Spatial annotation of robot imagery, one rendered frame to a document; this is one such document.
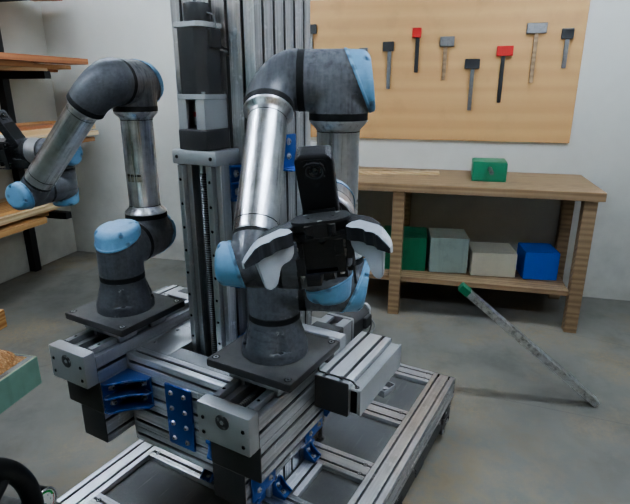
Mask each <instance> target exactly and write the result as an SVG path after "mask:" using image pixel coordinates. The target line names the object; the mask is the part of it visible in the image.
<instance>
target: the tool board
mask: <svg viewBox="0 0 630 504"><path fill-rule="evenodd" d="M590 1H591V0H310V49H344V47H347V48H348V49H363V50H365V51H367V52H368V53H369V55H370V57H371V63H372V71H373V80H374V91H375V111H374V112H371V113H369V112H368V122H367V123H366V124H365V125H364V126H363V127H362V128H361V129H360V137H359V138H375V139H416V140H457V141H498V142H539V143H569V142H570V135H571V128H572V122H573V115H574V108H575V102H576V95H577V88H578V81H579V75H580V68H581V61H582V55H583V48H584V41H585V34H586V28H587V21H588V14H589V7H590Z"/></svg>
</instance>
